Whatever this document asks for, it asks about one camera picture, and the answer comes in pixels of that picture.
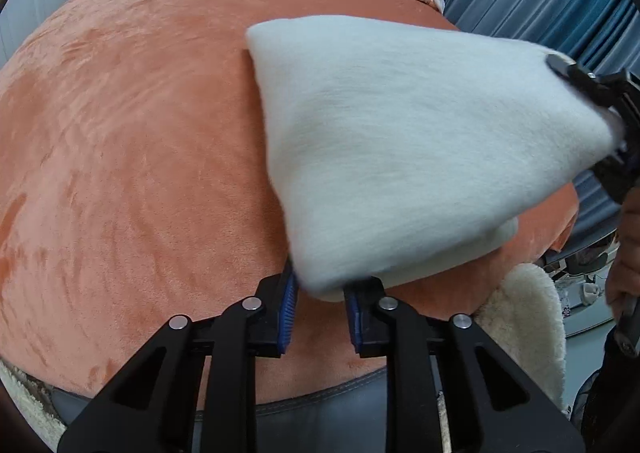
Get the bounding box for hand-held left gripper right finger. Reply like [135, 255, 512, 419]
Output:
[343, 277, 587, 453]

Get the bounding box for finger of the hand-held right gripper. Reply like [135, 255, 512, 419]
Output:
[592, 140, 640, 206]
[546, 52, 640, 126]

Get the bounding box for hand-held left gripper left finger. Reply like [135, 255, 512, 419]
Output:
[57, 267, 302, 453]

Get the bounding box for cream knit cardigan red buttons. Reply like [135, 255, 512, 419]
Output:
[245, 15, 627, 305]

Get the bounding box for person's right hand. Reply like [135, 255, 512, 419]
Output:
[606, 189, 640, 310]

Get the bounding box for person's dark clothing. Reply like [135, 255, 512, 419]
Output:
[570, 328, 640, 453]

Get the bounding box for orange plush blanket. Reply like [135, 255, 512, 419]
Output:
[0, 0, 581, 406]

